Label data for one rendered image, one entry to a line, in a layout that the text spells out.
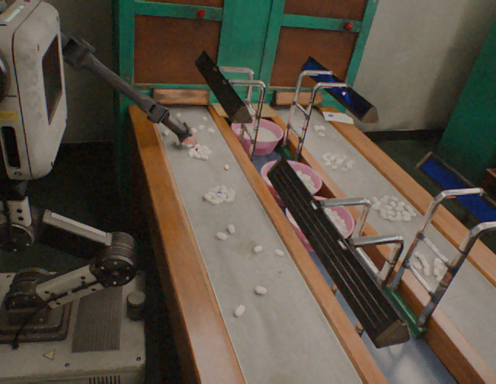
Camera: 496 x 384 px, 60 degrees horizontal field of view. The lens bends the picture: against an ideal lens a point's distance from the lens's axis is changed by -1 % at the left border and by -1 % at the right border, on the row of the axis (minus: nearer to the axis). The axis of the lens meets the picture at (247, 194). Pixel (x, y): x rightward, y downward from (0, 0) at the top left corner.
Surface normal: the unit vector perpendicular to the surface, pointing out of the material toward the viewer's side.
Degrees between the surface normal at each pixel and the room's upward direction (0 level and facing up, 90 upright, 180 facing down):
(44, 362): 0
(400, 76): 90
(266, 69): 90
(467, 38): 90
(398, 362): 0
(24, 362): 0
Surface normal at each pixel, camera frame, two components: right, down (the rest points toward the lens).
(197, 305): 0.15, -0.81
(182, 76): 0.32, 0.57
